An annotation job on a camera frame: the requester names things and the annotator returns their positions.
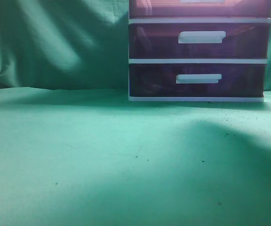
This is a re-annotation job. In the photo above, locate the white plastic drawer cabinet frame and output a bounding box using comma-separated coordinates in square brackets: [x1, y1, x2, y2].
[128, 0, 271, 103]

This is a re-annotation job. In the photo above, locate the green cloth backdrop and cover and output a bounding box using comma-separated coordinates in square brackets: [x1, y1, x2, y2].
[0, 0, 271, 226]

